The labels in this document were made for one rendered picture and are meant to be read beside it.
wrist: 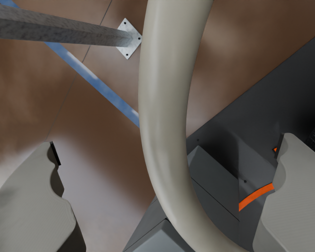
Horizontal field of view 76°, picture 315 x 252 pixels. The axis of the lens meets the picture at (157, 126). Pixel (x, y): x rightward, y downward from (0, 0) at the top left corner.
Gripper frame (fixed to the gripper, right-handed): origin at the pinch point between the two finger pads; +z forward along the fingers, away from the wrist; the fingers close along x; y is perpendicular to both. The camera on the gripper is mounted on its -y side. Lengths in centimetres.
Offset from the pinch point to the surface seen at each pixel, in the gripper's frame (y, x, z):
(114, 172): 126, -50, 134
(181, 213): 6.8, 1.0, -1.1
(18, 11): -8, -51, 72
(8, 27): -4, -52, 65
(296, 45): 15, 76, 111
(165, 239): 72, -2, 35
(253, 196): 117, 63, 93
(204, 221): 8.9, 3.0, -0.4
